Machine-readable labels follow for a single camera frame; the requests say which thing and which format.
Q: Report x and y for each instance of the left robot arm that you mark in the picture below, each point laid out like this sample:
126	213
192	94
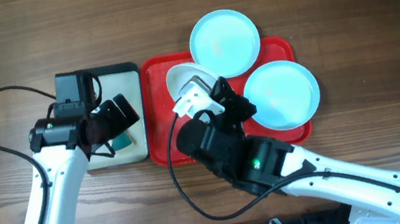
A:
89	110

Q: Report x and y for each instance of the green yellow sponge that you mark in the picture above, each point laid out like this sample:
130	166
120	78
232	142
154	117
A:
122	141

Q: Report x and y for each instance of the light blue plate top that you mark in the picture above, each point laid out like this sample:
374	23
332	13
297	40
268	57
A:
226	42

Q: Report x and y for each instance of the black soapy water tray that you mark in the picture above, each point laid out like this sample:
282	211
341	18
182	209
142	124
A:
122	79

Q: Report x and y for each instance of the white round plate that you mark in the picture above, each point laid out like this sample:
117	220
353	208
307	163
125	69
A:
180	74

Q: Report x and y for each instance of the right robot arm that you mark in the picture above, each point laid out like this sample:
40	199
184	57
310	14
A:
263	165

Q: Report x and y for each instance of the light blue plate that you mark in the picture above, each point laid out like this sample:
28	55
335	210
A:
286	95
226	42

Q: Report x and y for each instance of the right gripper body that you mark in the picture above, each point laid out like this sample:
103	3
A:
237	112

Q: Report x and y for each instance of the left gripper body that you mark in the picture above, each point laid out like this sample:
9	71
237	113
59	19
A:
110	120

